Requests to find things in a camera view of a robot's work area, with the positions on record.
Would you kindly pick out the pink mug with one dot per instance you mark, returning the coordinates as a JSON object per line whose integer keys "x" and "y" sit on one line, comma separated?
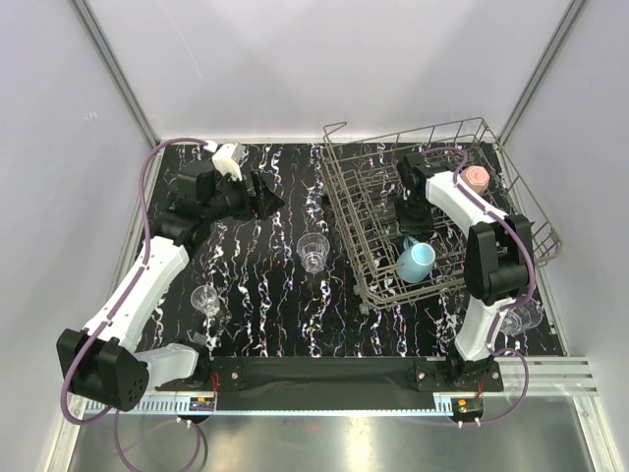
{"x": 477, "y": 178}

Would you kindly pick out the left aluminium corner post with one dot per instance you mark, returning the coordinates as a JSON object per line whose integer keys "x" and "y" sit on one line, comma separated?
{"x": 108, "y": 58}

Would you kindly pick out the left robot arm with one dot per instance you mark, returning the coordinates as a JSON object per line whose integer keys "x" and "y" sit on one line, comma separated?
{"x": 101, "y": 361}

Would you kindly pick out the clear glass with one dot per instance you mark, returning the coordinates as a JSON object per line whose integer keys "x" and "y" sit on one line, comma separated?
{"x": 523, "y": 318}
{"x": 205, "y": 300}

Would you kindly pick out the aluminium rail front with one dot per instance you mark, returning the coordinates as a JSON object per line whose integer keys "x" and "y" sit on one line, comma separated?
{"x": 538, "y": 376}

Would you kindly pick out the black marbled mat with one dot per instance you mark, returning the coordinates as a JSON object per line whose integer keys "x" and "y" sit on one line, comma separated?
{"x": 272, "y": 307}

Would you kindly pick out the aluminium corner post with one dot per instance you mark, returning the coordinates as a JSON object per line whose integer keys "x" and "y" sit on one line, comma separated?
{"x": 108, "y": 58}
{"x": 561, "y": 33}

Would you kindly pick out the right aluminium corner post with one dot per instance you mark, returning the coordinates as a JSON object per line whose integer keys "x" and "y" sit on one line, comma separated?
{"x": 561, "y": 33}

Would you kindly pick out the grey wire dish rack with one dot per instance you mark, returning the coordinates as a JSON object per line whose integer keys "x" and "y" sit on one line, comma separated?
{"x": 365, "y": 189}

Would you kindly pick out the clear glass tumbler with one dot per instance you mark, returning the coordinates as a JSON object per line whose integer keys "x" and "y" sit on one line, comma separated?
{"x": 313, "y": 249}

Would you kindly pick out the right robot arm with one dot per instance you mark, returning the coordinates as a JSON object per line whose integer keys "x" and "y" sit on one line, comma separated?
{"x": 498, "y": 268}

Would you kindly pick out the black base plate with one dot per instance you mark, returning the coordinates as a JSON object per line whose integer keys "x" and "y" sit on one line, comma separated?
{"x": 419, "y": 373}

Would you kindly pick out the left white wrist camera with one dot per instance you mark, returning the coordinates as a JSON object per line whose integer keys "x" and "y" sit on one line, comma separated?
{"x": 226, "y": 161}

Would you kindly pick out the clear glass left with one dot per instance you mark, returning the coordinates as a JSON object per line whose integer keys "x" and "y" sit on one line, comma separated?
{"x": 205, "y": 300}

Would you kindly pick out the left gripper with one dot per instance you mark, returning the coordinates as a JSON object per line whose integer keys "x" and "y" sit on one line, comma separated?
{"x": 261, "y": 206}

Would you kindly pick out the clear glass right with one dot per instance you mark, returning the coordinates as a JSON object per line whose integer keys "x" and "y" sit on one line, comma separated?
{"x": 523, "y": 318}

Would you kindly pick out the blue mug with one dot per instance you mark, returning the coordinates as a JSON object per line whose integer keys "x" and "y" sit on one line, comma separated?
{"x": 416, "y": 261}

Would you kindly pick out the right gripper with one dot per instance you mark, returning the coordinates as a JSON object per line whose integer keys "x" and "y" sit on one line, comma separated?
{"x": 421, "y": 230}

